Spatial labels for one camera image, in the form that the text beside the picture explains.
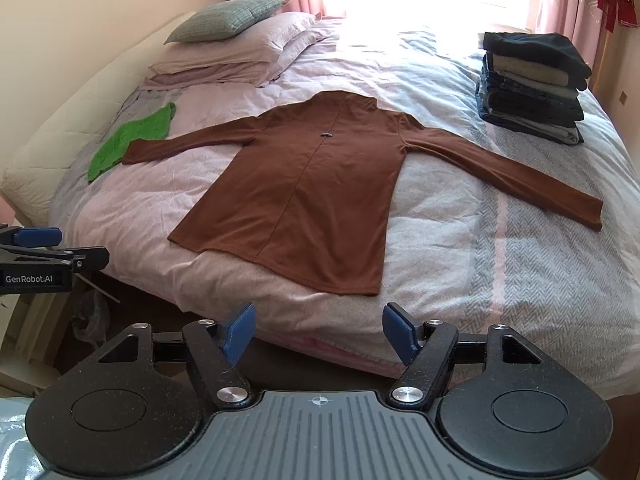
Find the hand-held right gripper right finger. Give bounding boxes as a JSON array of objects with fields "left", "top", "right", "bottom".
[{"left": 381, "top": 302, "right": 543, "bottom": 407}]

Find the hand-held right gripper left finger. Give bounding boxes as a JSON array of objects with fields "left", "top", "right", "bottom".
[{"left": 97, "top": 301, "right": 258, "bottom": 409}]

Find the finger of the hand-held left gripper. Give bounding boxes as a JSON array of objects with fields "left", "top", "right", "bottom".
[
  {"left": 0, "top": 227, "right": 63, "bottom": 250},
  {"left": 59, "top": 246, "right": 110, "bottom": 273}
]

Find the brown long-sleeve shirt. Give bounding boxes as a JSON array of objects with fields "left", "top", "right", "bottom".
[{"left": 122, "top": 91, "right": 604, "bottom": 297}]

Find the dark trash bin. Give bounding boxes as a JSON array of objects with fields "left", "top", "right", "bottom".
[{"left": 72, "top": 289, "right": 112, "bottom": 347}]

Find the white nightstand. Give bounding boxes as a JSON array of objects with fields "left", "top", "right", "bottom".
[{"left": 0, "top": 295, "right": 68, "bottom": 397}]

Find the pink and grey bedspread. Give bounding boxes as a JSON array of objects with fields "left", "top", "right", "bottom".
[{"left": 47, "top": 12, "right": 640, "bottom": 401}]

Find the white quilted headboard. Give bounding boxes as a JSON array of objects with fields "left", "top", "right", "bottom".
[{"left": 0, "top": 10, "right": 201, "bottom": 223}]

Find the green knitted cloth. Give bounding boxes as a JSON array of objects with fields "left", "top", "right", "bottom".
[{"left": 88, "top": 102, "right": 177, "bottom": 184}]

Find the mauve pillow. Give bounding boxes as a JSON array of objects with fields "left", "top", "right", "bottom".
[{"left": 140, "top": 29, "right": 332, "bottom": 92}]

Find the pink pillow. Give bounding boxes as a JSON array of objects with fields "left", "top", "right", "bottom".
[{"left": 149, "top": 12, "right": 319, "bottom": 79}]

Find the grey plaid pillow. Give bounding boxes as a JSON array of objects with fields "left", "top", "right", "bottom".
[{"left": 164, "top": 0, "right": 288, "bottom": 45}]

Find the stack of folded clothes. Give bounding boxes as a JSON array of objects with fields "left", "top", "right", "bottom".
[{"left": 475, "top": 31, "right": 593, "bottom": 145}]

